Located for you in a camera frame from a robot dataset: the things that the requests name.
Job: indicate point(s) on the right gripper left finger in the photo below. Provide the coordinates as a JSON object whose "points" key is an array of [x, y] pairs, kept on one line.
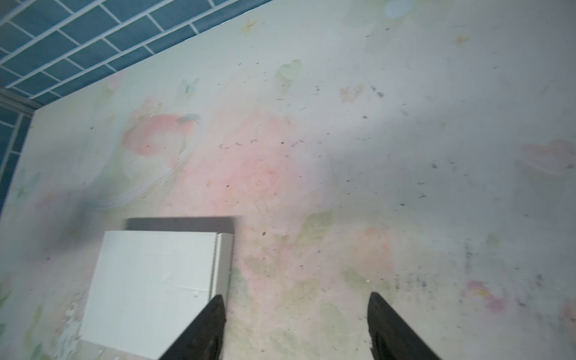
{"points": [[203, 338]]}

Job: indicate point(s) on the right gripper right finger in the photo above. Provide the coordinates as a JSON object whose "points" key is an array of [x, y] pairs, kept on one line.
{"points": [[391, 337]]}

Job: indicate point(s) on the white paper box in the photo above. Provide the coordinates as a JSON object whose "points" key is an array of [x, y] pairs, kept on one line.
{"points": [[152, 279]]}

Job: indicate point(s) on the left aluminium corner post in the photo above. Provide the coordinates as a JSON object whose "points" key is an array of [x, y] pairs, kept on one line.
{"points": [[18, 103]]}

